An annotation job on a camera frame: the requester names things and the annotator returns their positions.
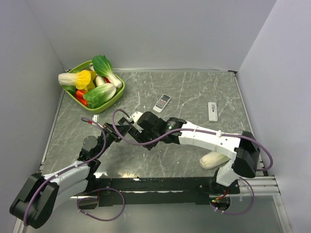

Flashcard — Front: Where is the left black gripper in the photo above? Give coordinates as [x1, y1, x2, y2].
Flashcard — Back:
[95, 122, 132, 158]

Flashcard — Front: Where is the black slim remote control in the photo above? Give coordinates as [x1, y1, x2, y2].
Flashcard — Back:
[118, 117, 147, 143]

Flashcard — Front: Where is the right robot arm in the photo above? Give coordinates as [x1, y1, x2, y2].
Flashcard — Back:
[132, 112, 260, 193]

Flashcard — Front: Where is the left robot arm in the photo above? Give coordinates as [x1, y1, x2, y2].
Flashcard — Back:
[9, 121, 135, 229]

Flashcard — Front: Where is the grey white remote control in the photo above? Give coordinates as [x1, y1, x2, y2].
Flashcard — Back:
[153, 94, 172, 113]

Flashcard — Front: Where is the green plastic basket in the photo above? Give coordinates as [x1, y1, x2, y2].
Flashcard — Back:
[63, 60, 125, 114]

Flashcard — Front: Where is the green lettuce cabbage toy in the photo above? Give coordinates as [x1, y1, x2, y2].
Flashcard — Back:
[83, 83, 117, 109]

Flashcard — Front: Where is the orange carrot toy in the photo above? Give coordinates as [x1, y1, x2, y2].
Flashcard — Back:
[74, 90, 88, 107]

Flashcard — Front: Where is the white radish toy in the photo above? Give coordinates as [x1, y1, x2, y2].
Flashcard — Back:
[95, 76, 106, 86]

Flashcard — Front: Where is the yellow napa cabbage toy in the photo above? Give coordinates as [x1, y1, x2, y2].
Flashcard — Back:
[58, 70, 96, 92]

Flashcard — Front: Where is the green bok choy toy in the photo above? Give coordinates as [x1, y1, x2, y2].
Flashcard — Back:
[92, 55, 122, 88]

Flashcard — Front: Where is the white napa cabbage toy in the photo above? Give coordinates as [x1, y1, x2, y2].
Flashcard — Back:
[199, 151, 230, 170]

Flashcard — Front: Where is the black base bar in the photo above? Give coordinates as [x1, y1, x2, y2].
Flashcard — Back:
[77, 177, 240, 207]

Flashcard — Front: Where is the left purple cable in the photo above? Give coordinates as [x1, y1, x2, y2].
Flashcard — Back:
[23, 116, 126, 226]

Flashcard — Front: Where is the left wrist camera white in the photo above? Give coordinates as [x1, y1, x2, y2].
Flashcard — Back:
[88, 115, 99, 125]

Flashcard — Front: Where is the aluminium rail frame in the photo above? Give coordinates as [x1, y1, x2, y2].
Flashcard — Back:
[70, 176, 281, 199]

